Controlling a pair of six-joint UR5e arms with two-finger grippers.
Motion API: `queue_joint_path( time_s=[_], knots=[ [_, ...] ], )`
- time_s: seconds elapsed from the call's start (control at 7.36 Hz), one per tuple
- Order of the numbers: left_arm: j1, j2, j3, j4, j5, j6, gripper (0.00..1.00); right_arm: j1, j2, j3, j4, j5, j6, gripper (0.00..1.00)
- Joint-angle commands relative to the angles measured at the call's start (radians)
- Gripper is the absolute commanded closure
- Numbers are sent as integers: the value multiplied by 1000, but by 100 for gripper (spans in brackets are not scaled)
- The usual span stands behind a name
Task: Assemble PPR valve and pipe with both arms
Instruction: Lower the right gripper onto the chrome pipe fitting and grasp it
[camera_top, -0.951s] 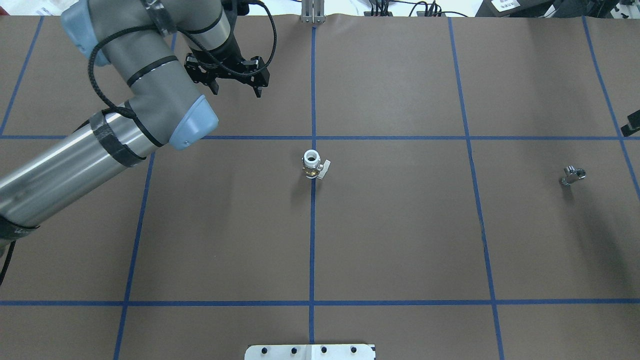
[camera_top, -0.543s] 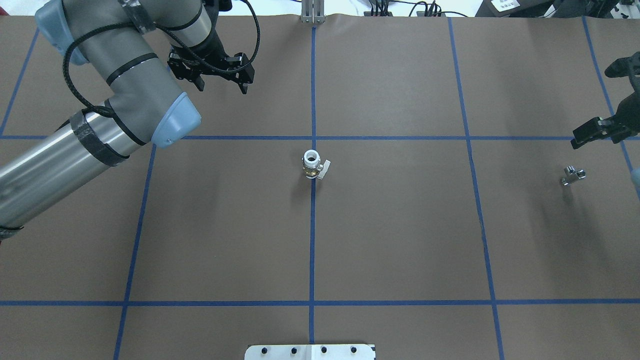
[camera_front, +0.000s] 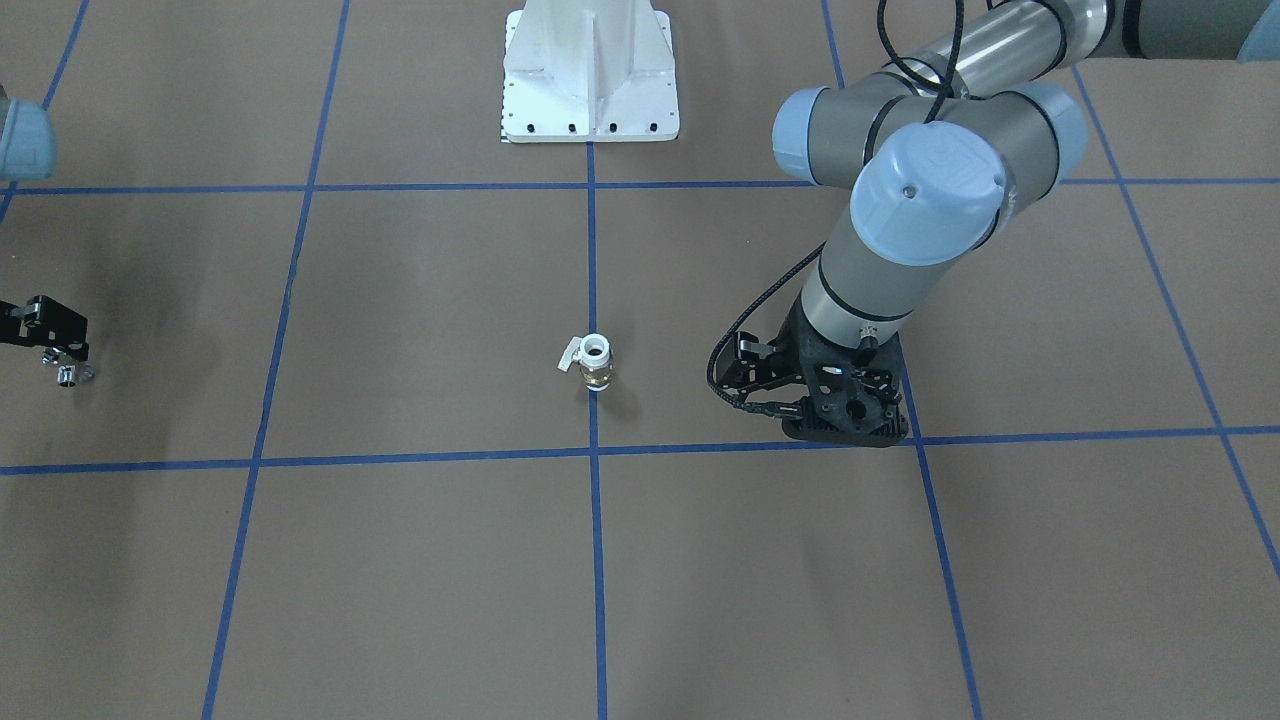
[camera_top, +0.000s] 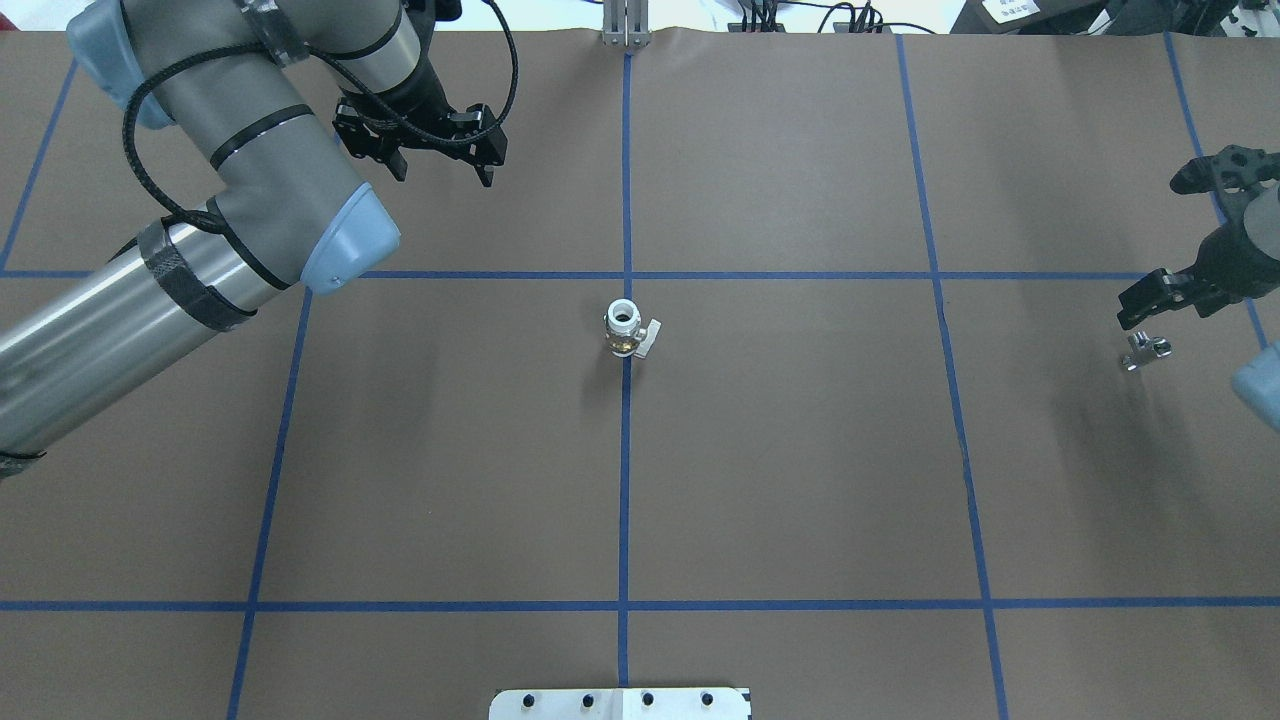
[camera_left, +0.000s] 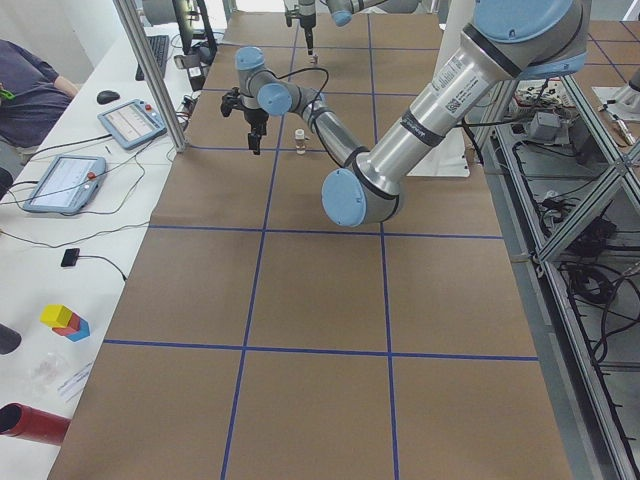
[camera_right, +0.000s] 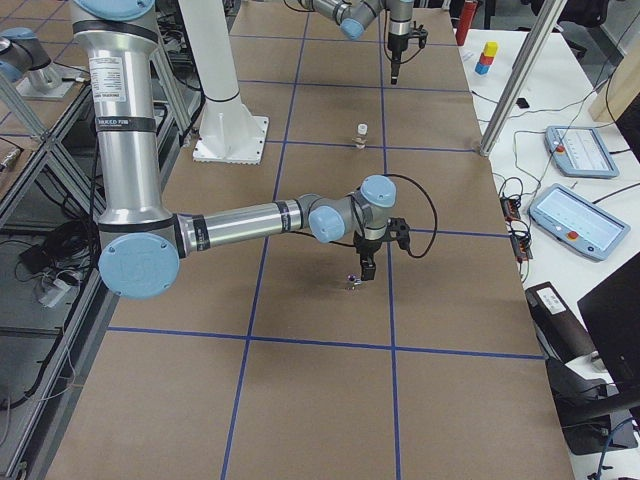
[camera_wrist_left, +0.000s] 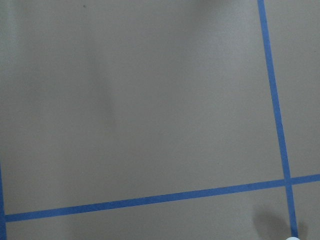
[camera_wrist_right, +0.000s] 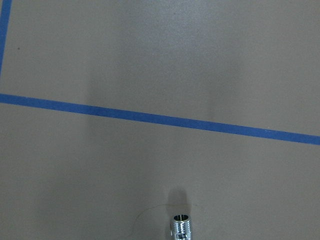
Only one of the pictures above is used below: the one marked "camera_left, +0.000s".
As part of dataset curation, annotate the far blue teach pendant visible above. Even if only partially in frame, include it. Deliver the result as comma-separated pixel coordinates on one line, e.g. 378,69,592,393
97,99,167,150

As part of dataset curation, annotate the yellow wooden block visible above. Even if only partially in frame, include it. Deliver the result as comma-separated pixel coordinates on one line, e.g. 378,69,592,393
40,304,73,328

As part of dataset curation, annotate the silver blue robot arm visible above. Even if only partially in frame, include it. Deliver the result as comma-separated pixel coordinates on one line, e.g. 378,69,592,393
221,1,591,227
285,0,420,56

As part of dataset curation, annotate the small black puck device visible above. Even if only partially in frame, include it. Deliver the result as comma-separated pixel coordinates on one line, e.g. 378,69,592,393
60,248,80,268

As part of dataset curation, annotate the brown paper table cover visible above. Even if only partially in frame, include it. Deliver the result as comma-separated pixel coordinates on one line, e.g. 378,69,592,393
51,13,572,479

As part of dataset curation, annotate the aluminium frame post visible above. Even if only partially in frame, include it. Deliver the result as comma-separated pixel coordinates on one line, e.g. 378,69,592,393
113,0,187,153

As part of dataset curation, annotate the red wooden block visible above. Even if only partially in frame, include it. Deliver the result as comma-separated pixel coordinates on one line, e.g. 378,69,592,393
53,313,81,337

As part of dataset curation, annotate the blue teach pendant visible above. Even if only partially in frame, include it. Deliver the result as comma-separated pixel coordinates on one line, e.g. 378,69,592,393
97,99,167,150
22,155,107,215

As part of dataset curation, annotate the near blue teach pendant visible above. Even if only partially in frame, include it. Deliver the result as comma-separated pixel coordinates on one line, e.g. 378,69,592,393
22,155,107,215

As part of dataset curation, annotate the black camera cable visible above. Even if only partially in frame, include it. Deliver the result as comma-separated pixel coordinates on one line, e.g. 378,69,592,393
274,67,331,114

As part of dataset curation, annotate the black computer mouse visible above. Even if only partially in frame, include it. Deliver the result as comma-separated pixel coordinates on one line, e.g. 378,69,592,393
96,90,120,105

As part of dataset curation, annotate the blue wooden block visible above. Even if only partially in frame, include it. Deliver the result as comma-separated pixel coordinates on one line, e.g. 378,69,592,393
66,319,90,342

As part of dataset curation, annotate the red cylinder tube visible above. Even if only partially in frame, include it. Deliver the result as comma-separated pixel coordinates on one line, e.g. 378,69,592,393
1,403,71,446

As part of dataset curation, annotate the wrist black camera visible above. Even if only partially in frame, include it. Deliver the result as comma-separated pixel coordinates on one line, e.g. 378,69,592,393
220,87,244,118
284,0,300,28

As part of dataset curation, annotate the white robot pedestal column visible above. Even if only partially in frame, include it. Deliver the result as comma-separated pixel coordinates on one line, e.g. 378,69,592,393
390,1,506,177

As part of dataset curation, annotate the seated person in blue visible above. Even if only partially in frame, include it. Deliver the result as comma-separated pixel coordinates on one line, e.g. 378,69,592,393
1,40,79,148

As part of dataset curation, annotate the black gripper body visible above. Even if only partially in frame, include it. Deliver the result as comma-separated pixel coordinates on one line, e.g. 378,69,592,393
299,14,316,28
244,108,269,134

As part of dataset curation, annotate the white brass PPR pipe fitting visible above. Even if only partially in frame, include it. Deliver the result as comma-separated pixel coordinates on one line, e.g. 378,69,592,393
294,128,307,155

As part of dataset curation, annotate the black monitor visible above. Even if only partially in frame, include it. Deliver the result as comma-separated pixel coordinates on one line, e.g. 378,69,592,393
171,0,194,55

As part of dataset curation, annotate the black keyboard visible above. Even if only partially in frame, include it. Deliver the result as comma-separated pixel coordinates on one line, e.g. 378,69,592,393
147,35,170,76

